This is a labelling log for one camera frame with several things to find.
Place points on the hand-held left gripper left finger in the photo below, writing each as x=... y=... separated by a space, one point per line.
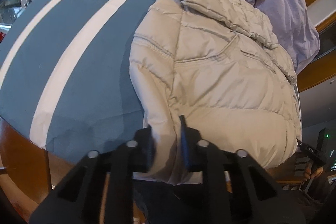
x=149 y=146

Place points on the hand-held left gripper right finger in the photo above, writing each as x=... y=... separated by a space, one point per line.
x=184 y=141

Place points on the beige puffer jacket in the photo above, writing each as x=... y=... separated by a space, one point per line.
x=223 y=77

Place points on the person's right hand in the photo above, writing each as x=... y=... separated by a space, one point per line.
x=319 y=174

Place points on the person's dark pants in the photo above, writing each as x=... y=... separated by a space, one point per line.
x=162 y=203

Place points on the blue white-striped bed sheet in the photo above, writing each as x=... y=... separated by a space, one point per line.
x=78 y=56

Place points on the wooden bed frame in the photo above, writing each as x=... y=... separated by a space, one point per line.
x=23 y=161

